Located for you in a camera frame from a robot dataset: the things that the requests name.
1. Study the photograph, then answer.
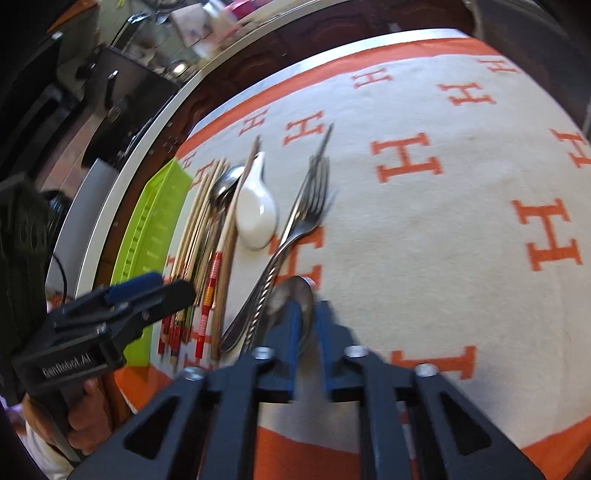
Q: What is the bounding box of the plain-handled metal fork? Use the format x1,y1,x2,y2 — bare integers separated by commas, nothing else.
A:
219,157,330,354

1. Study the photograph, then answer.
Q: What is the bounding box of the orange white printed blanket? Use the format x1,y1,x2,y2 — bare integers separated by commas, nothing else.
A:
113,28,591,480

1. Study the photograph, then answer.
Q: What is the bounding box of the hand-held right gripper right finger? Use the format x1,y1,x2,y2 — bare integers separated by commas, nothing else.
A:
314,300,544,480

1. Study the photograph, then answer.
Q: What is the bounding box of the person's left forearm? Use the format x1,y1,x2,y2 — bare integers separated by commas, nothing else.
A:
23,422,84,469

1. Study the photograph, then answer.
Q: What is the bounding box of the white patterned table cover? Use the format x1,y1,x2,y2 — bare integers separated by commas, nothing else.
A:
182,27,467,144

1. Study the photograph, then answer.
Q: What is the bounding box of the large metal spoon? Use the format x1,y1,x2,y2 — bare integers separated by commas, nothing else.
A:
267,275,315,358

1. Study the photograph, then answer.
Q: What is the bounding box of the twisted-handle metal fork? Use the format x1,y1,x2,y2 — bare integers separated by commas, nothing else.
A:
241,122,334,356

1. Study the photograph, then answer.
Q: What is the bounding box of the person's left hand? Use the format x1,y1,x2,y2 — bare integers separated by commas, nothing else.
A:
22,377,112,459

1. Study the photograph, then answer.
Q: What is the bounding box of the green plastic utensil tray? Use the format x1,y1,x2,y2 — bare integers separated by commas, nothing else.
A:
110,158,195,366

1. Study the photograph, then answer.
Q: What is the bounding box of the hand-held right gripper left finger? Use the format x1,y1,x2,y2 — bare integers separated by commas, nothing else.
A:
67,300,305,480

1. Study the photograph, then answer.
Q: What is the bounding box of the black cable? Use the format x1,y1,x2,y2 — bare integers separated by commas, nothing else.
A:
46,249,70,305

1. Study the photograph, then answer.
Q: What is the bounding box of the white ceramic spoon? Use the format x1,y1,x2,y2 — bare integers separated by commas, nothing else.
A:
235,151,280,251

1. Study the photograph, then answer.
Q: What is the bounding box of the small metal spoon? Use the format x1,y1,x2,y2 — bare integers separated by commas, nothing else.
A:
198,165,246,287

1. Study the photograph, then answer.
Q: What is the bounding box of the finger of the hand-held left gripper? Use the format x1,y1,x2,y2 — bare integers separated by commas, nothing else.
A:
104,271,165,306
113,278,197,343

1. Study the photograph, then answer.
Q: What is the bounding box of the bundle of chopsticks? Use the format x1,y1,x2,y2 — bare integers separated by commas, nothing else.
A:
159,135,262,370

